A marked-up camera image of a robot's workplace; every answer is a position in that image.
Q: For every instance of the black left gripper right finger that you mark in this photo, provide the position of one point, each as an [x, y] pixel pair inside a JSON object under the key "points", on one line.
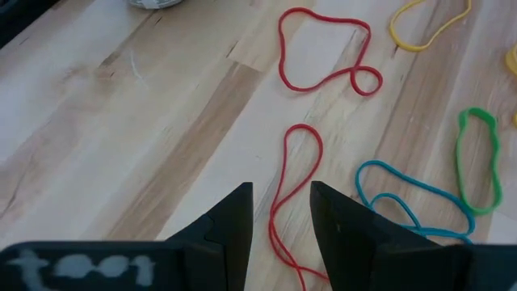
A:
{"points": [[355, 242]]}

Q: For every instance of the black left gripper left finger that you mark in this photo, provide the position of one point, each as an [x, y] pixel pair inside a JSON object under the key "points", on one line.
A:
{"points": [[226, 234]]}

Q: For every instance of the blue rubber band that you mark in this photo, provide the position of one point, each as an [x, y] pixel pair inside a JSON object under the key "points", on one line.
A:
{"points": [[358, 182]]}

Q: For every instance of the red rubber band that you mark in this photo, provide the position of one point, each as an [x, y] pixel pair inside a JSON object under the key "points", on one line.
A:
{"points": [[280, 44], [302, 125]]}

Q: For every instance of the green wide rubber band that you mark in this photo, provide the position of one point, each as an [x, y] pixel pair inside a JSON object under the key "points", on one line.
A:
{"points": [[459, 161]]}

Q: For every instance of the yellow rubber band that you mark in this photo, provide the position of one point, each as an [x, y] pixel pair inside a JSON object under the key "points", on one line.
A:
{"points": [[512, 60], [416, 49]]}

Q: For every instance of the green artificial potted plant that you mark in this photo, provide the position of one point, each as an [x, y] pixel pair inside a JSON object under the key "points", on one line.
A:
{"points": [[155, 3]]}

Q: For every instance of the black aluminium table frame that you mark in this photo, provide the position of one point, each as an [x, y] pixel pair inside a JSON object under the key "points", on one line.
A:
{"points": [[16, 20]]}

